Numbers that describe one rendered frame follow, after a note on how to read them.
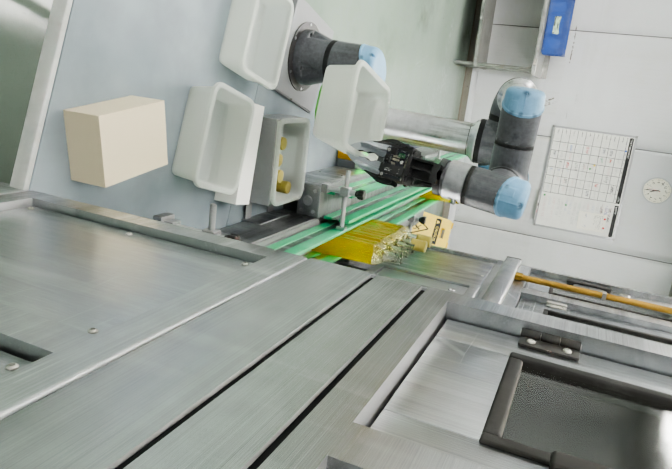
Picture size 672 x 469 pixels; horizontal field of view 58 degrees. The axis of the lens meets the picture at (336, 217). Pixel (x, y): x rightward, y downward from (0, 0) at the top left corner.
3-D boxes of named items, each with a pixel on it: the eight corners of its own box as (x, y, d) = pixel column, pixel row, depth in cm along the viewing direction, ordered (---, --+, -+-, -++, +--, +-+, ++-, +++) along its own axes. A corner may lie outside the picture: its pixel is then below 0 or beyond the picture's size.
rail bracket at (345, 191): (316, 225, 170) (357, 234, 165) (323, 166, 166) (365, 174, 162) (320, 223, 173) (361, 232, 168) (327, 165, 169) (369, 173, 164)
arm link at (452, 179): (476, 167, 116) (462, 208, 117) (453, 161, 118) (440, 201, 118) (470, 162, 109) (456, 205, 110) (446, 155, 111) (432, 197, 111)
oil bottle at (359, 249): (309, 250, 170) (380, 267, 162) (311, 231, 169) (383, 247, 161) (317, 246, 175) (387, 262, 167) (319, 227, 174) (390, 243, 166)
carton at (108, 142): (63, 109, 98) (98, 116, 96) (131, 95, 112) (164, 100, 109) (71, 179, 103) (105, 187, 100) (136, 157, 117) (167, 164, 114)
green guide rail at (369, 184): (326, 193, 172) (352, 199, 169) (326, 190, 172) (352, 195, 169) (456, 152, 331) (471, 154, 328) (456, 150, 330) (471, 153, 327)
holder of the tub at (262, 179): (240, 220, 158) (266, 226, 155) (249, 114, 151) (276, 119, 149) (272, 210, 173) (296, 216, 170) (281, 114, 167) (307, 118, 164)
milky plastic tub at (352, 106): (319, 51, 116) (361, 55, 113) (356, 86, 137) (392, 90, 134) (300, 140, 116) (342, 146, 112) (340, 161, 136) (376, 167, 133)
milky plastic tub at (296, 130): (243, 201, 156) (272, 207, 153) (250, 114, 151) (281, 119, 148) (275, 193, 172) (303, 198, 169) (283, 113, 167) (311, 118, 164)
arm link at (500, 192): (523, 215, 114) (515, 228, 107) (468, 198, 118) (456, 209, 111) (536, 176, 111) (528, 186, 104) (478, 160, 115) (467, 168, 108)
